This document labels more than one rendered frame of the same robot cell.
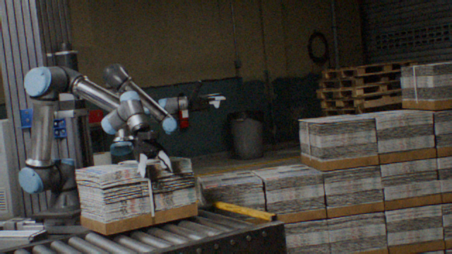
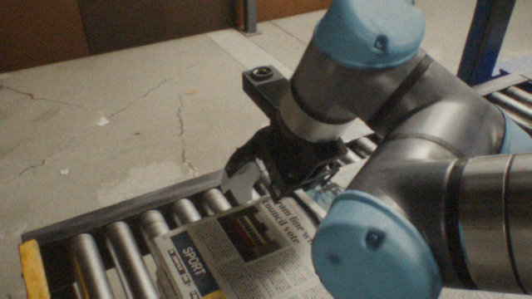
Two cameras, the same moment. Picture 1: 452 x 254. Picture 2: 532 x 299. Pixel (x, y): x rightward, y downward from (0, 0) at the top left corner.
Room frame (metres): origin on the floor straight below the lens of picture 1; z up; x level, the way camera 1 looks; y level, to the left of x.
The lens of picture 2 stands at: (2.84, 0.28, 1.42)
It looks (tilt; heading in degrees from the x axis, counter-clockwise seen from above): 36 degrees down; 181
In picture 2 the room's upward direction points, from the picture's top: straight up
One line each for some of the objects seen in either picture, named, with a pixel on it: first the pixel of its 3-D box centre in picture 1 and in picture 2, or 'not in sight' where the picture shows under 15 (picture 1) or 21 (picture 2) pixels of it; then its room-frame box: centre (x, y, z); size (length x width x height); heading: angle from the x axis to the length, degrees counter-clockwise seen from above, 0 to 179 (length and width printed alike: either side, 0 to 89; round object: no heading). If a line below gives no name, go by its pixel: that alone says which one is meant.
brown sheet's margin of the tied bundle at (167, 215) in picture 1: (164, 209); not in sight; (2.55, 0.28, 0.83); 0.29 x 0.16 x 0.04; 30
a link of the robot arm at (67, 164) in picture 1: (61, 172); not in sight; (2.86, 0.75, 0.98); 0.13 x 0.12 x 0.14; 149
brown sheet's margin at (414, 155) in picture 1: (392, 152); not in sight; (3.31, -0.85, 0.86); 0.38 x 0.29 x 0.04; 8
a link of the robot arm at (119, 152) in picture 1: (122, 155); not in sight; (3.32, 0.55, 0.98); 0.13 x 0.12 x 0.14; 2
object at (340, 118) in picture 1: (335, 118); not in sight; (3.27, -0.56, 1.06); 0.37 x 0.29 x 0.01; 8
